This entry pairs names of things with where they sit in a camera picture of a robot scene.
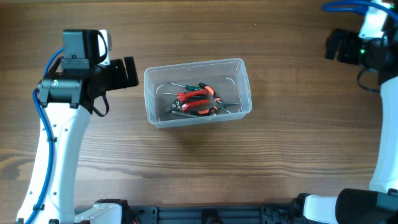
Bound silver socket wrench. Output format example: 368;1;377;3
172;111;199;118

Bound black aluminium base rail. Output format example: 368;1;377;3
74;198;312;224

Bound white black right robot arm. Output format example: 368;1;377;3
288;58;397;193

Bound red black screwdriver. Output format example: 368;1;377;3
162;92;178;96

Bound red pruning shears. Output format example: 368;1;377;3
166;90;210;113

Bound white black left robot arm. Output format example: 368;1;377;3
16;29;139;224

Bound clear plastic container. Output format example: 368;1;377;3
144;58;252;128

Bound green handled screwdriver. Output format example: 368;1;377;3
169;82;201;91

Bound orange black needle-nose pliers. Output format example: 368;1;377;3
189;82;238;116

